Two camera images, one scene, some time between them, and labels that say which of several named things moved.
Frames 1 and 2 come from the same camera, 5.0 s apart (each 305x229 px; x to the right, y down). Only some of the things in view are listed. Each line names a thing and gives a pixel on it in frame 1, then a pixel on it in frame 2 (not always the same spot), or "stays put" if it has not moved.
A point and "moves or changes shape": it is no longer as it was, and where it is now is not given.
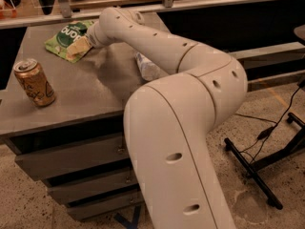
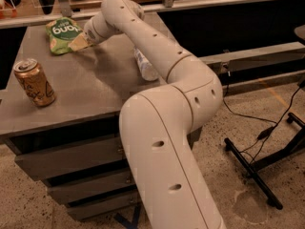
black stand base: (252, 168) stays put
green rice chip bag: (57, 44) moves or changes shape
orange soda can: (34, 82) stays put
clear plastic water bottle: (149, 70) stays put
